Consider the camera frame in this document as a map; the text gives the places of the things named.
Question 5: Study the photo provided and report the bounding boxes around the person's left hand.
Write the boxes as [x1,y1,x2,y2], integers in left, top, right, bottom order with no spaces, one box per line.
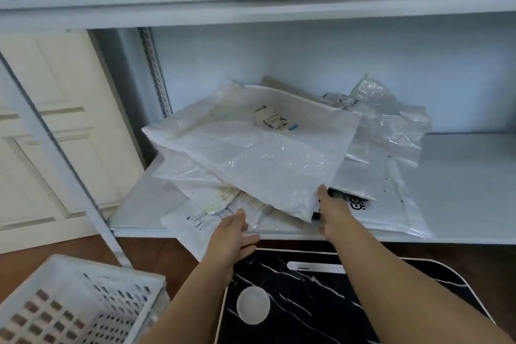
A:
[202,209,261,276]

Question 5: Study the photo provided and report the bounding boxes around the person's right hand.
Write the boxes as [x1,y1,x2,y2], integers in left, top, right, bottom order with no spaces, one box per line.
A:
[317,184,359,245]

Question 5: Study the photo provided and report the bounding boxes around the large white labelled plastic bag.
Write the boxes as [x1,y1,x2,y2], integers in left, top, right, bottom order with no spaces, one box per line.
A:
[142,81,363,223]

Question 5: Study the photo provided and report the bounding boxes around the person's right forearm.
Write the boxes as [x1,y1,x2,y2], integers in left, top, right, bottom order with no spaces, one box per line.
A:
[333,219,516,344]

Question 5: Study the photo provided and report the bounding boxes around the person's left forearm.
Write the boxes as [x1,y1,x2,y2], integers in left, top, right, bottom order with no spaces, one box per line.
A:
[139,260,236,344]

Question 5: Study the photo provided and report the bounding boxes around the small crumpled labelled bag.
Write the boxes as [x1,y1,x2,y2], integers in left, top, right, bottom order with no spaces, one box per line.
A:
[227,191,270,228]

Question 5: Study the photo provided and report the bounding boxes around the white mailer bag small label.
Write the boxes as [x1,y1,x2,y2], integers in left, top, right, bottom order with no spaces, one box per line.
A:
[160,199,243,261]

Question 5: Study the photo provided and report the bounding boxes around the black marble pattern folding table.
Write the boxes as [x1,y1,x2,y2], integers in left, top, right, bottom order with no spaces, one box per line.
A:
[214,249,497,344]

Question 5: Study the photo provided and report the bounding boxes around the crumpled clear plastic bag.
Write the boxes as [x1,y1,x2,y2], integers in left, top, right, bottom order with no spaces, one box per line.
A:
[322,74,432,168]

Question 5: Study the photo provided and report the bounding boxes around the flat white plastic bag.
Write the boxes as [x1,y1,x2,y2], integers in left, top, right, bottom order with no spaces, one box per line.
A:
[152,149,242,215]

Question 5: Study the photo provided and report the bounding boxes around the white metal shelf unit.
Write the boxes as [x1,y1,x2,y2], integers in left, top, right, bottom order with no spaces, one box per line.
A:
[0,0,516,268]

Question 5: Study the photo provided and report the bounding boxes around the white plastic basket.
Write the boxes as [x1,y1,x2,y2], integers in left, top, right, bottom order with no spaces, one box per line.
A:
[0,254,170,344]

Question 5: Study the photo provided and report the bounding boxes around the white panelled door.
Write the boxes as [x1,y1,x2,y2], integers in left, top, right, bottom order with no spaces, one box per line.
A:
[0,31,146,255]

